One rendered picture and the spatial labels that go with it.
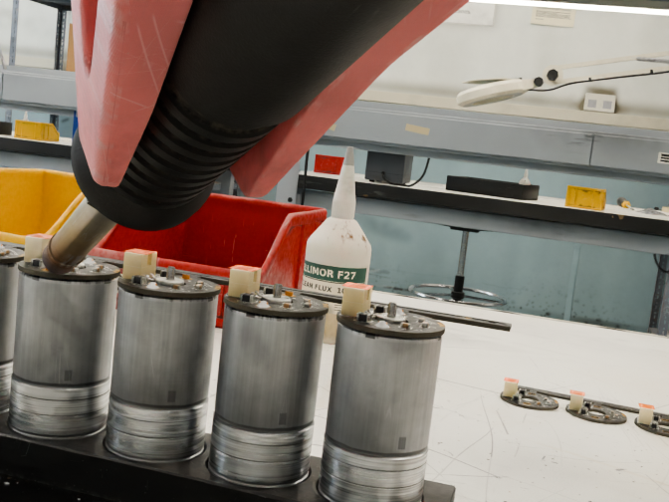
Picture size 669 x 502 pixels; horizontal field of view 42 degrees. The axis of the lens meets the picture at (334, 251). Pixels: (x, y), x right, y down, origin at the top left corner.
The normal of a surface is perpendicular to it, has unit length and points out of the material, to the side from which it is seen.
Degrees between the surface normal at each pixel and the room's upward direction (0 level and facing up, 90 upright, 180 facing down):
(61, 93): 90
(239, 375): 90
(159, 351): 90
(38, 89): 90
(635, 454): 0
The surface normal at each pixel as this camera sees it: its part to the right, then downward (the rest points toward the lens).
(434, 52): -0.26, 0.09
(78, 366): 0.52, 0.16
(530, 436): 0.11, -0.99
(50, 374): 0.03, 0.13
